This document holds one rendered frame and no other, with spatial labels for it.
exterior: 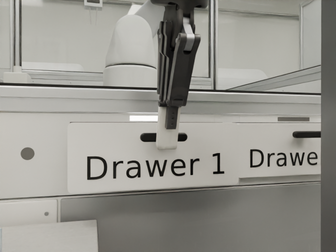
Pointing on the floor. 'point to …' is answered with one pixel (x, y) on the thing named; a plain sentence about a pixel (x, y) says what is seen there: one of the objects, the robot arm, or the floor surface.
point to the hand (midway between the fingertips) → (168, 125)
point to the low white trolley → (52, 237)
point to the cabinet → (187, 217)
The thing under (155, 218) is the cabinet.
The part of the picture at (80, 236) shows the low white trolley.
